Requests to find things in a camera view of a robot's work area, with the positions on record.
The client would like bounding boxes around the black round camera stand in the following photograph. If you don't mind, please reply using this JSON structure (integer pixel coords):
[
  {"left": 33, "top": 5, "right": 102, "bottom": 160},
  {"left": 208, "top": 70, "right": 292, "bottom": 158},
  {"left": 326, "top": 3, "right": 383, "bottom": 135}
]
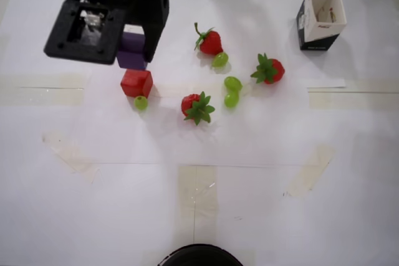
[{"left": 158, "top": 243, "right": 243, "bottom": 266}]

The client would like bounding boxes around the white and black carton box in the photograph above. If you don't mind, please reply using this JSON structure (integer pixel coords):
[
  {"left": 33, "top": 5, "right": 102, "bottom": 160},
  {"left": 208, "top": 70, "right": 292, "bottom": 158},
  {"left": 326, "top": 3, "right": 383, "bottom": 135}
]
[{"left": 296, "top": 0, "right": 348, "bottom": 51}]

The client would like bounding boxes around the green toy grape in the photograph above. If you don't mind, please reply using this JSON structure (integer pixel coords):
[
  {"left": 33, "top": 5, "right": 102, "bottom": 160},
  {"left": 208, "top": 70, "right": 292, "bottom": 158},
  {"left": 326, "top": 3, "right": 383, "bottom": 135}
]
[
  {"left": 223, "top": 76, "right": 243, "bottom": 92},
  {"left": 211, "top": 52, "right": 229, "bottom": 68},
  {"left": 224, "top": 90, "right": 241, "bottom": 108},
  {"left": 133, "top": 95, "right": 149, "bottom": 112}
]

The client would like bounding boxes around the long-stemmed red toy strawberry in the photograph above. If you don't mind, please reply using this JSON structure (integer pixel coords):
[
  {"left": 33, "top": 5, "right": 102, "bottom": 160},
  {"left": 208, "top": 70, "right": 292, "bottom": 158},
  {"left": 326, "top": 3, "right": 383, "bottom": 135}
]
[{"left": 194, "top": 22, "right": 224, "bottom": 57}]

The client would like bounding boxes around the large red toy strawberry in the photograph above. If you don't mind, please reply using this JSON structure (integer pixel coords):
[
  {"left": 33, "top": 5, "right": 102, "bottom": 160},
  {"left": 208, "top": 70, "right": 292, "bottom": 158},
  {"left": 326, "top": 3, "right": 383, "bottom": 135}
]
[{"left": 251, "top": 53, "right": 286, "bottom": 85}]

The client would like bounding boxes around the purple wooden cube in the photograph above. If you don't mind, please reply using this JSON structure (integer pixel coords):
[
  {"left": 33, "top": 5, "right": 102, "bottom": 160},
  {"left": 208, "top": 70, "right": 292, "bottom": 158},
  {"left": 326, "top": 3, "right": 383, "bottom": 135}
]
[{"left": 115, "top": 31, "right": 149, "bottom": 70}]

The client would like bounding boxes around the small red toy strawberry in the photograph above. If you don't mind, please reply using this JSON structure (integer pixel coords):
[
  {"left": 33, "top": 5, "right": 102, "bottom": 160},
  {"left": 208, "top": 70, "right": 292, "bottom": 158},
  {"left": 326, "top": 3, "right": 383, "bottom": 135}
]
[{"left": 181, "top": 91, "right": 216, "bottom": 126}]

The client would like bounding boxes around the red wooden cube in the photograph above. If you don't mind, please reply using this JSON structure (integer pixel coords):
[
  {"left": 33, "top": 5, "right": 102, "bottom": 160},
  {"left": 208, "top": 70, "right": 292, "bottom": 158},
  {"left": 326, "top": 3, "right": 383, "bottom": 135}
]
[{"left": 120, "top": 69, "right": 153, "bottom": 97}]

